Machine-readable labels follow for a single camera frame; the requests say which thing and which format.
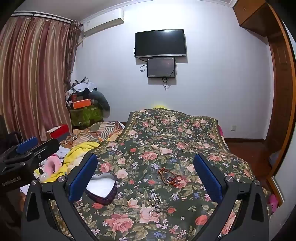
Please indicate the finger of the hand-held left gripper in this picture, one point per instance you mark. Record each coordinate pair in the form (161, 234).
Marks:
(47, 148)
(26, 144)

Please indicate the striped reddish curtain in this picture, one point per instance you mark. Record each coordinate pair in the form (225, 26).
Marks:
(34, 81)

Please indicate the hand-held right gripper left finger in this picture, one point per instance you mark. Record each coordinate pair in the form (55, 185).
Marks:
(82, 177)

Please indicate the yellow fleece blanket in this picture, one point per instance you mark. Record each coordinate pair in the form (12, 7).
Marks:
(78, 150)

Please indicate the white wall socket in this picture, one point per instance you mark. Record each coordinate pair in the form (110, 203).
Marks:
(233, 128)

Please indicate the orange box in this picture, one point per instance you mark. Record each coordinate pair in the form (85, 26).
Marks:
(79, 104)

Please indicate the small black monitor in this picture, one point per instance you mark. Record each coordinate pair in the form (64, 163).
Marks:
(161, 67)

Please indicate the green patterned box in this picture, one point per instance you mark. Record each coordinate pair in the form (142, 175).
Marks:
(85, 115)

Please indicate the red cardboard box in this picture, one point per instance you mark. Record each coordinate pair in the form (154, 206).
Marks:
(57, 132)

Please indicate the purple heart-shaped tin box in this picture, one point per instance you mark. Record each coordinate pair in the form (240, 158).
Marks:
(103, 191)

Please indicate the white air conditioner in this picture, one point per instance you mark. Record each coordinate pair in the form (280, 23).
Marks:
(104, 22)

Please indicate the large black television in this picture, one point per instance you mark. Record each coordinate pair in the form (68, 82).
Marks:
(160, 42)

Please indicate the wooden door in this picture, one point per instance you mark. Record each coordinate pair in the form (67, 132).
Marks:
(279, 81)

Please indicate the white curtain rail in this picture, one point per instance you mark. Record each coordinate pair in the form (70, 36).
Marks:
(46, 17)

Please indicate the pink cloth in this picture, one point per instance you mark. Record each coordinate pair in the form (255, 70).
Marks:
(221, 131)

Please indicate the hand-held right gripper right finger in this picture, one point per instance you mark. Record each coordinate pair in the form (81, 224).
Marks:
(208, 177)

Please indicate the pile of clothes and papers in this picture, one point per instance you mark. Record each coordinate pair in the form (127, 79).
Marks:
(79, 87)

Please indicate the dark floral blanket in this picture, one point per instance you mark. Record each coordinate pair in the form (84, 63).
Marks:
(161, 143)

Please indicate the wooden overhead cabinet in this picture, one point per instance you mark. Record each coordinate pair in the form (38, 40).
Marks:
(249, 14)

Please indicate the striped brown blanket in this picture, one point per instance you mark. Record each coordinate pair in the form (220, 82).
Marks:
(104, 131)

